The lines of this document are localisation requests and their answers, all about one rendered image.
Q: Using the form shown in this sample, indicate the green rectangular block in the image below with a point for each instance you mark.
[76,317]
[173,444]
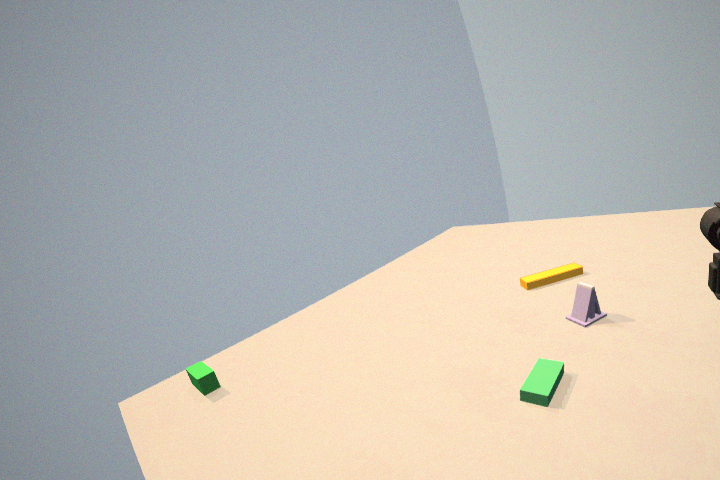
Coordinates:
[542,382]

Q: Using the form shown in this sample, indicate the green cube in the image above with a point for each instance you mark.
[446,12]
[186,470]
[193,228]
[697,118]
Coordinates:
[203,378]

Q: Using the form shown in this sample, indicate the orange bar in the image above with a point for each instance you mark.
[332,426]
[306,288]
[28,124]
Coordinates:
[551,276]

